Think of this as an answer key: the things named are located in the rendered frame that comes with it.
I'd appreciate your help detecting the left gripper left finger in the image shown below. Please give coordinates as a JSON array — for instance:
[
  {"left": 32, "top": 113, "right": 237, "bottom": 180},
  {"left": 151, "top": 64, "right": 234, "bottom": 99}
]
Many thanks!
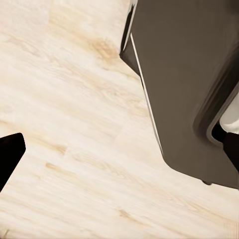
[{"left": 0, "top": 132, "right": 26, "bottom": 192}]

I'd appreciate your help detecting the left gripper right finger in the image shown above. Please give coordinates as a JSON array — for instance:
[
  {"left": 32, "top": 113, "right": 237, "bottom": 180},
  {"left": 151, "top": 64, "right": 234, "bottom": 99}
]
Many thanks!
[{"left": 223, "top": 132, "right": 239, "bottom": 173}]

